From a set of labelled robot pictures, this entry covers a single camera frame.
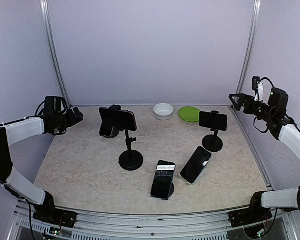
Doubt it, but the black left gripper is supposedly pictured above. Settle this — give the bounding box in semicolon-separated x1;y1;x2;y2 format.
54;106;83;133

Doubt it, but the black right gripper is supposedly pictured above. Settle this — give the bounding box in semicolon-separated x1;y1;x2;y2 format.
229;93;275;122

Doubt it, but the phone with clear case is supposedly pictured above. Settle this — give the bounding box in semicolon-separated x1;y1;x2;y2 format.
99;124;116;139

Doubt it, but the short black pole phone stand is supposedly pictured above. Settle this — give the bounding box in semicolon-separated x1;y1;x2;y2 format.
202;110;223;153

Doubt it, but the purple edged black phone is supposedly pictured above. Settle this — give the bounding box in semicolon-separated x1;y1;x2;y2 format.
99;107;137;132

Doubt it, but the tall black pole phone stand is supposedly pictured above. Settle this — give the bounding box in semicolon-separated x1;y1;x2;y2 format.
110;105;144;171

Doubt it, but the blue edged black phone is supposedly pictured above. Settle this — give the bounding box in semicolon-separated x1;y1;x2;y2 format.
150;160;176;200

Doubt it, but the dark round base phone stand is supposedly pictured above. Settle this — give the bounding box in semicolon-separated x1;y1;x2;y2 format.
162;183;175;200

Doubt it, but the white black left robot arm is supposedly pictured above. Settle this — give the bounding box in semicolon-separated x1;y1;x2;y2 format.
0;96;84;223

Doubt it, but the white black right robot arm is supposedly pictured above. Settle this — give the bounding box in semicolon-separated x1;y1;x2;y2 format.
229;87;300;222

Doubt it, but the black phone on short stand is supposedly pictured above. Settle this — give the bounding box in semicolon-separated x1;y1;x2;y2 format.
199;111;228;132

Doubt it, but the small dark grey phone stand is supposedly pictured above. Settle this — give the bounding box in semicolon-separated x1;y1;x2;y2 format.
99;122;121;139

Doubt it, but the black phone on white stand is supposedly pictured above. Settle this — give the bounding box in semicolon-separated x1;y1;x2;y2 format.
179;146;213;184

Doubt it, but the green plate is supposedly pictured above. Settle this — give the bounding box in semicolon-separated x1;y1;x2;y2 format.
178;106;200;123

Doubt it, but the white ceramic bowl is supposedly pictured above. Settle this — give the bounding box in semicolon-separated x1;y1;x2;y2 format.
153;103;174;121

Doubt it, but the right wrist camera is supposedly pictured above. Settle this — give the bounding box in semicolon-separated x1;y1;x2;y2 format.
252;76;264;102

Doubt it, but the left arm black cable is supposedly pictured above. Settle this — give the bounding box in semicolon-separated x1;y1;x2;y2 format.
35;98;69;137

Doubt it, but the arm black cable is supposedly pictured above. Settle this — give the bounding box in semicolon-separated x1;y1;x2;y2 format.
253;76;295;134
35;98;69;137

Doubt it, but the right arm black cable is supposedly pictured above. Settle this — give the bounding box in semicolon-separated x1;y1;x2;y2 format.
253;76;295;134

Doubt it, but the right aluminium frame post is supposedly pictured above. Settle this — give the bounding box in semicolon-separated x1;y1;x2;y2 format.
236;0;262;94

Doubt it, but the aluminium frame post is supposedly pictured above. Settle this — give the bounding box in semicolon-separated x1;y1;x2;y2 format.
236;0;262;94
39;0;72;108

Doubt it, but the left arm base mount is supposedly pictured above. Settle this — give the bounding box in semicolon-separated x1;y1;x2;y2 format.
33;208;77;229

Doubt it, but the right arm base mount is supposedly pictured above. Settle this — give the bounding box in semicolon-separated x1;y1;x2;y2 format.
228;208;273;228

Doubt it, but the left aluminium frame post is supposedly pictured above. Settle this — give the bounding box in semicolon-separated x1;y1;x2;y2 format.
39;0;72;108

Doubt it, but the aluminium front rail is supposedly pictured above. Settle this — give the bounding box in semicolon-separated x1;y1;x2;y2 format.
3;200;300;240

